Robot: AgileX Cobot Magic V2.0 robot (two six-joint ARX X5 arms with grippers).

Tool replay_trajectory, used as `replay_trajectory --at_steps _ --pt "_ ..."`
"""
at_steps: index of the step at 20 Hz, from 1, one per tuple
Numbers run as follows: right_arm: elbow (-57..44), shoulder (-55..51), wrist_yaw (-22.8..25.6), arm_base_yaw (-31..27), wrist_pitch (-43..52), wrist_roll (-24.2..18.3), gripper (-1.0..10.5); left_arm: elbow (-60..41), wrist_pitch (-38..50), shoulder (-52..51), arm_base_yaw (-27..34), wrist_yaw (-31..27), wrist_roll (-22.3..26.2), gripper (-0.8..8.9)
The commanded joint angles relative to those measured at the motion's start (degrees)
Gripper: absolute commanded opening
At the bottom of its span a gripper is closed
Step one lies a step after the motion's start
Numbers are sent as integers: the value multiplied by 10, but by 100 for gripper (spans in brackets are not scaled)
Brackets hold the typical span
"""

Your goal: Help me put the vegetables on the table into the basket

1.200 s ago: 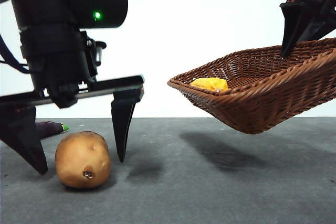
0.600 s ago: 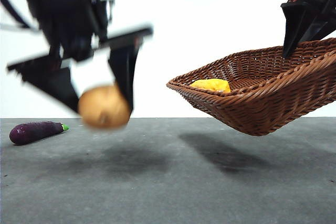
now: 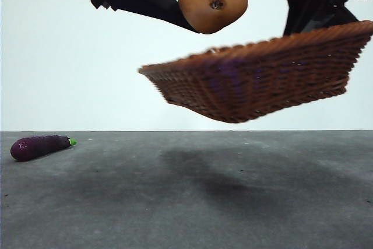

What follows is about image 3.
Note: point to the brown wicker basket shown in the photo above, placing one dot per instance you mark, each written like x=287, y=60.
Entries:
x=256, y=85

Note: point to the purple eggplant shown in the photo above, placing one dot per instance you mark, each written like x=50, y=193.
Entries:
x=33, y=146

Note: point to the brown potato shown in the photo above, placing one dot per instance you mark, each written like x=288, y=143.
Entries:
x=204, y=10

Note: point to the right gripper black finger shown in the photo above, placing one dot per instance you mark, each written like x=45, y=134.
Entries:
x=303, y=7
x=335, y=18

